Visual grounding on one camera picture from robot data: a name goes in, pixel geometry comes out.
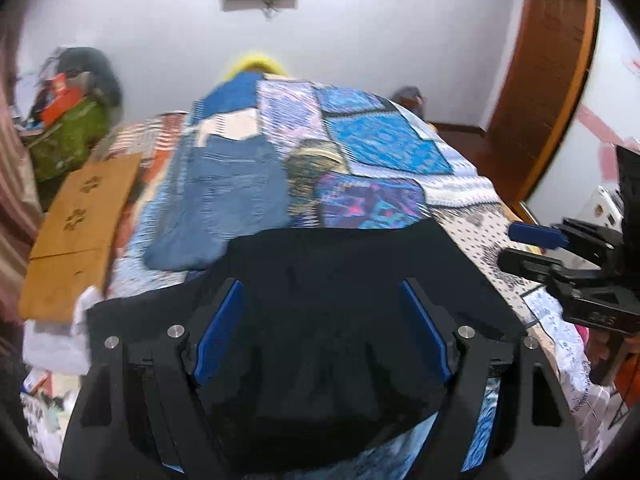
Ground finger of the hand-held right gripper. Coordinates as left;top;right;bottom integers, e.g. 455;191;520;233
496;249;568;286
507;217;621;256

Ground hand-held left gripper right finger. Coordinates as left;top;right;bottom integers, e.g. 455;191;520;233
400;277;586;480

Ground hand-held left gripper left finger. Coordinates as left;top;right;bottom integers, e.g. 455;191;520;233
59;277;246;480

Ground black pants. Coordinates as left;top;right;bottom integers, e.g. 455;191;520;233
85;217;528;461

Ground white dotted bedsheet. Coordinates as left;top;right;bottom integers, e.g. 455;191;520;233
425;175;608;471

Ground pink sticker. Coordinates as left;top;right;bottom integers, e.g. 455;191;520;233
575;102;628;181

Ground blue patchwork blanket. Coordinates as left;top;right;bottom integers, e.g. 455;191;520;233
107;72;506;480

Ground white cloth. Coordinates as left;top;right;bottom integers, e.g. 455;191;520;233
22;285;101;376

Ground wooden board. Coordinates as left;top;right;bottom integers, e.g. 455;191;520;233
19;152;146;321

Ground wooden door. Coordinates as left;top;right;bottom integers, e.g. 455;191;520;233
480;0;601;211

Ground grey purple backpack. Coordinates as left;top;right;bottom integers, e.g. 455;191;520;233
390;86;426;121

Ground striped colourful bedsheet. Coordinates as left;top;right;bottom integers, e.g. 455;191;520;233
105;110;193;201

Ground green patterned bag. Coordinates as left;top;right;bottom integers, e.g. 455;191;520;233
22;100;111;183

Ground striped brown curtain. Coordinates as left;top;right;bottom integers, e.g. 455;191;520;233
0;80;43;321

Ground orange box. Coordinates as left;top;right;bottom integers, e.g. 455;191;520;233
40;74;83;123

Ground grey plush toy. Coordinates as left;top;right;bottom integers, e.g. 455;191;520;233
55;46;123;111

